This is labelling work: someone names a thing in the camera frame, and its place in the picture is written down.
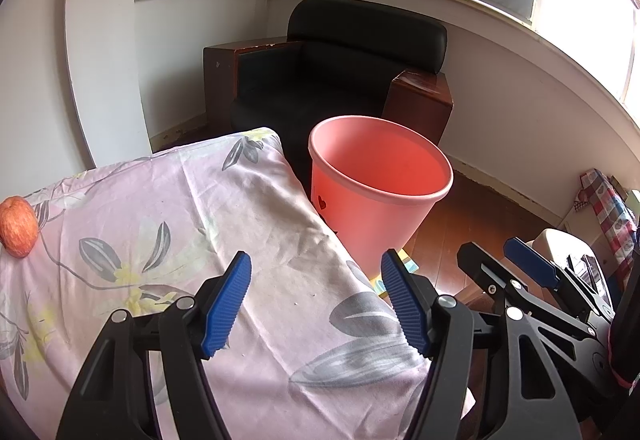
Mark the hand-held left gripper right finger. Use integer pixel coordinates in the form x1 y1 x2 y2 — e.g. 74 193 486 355
381 248 583 440

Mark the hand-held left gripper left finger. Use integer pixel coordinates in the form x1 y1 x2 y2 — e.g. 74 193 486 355
56 250 252 440

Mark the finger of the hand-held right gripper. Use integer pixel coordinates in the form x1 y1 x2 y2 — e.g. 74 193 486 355
457 241 531 308
502 236 571 291

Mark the pink plastic bin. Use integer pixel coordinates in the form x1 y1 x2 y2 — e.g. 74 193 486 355
307 117 455 278

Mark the white plastic object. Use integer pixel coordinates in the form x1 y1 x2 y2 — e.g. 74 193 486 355
531 229 613 308

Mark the checkered cloth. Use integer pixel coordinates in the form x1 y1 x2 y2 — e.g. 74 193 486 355
574 169 640 281

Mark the pink floral tablecloth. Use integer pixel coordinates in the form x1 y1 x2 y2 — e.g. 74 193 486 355
0 127 476 440

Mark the red apple with sticker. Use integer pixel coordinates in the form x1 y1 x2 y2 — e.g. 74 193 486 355
0 195 39 258

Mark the black leather armchair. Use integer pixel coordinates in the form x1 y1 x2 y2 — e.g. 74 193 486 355
202 0 455 161

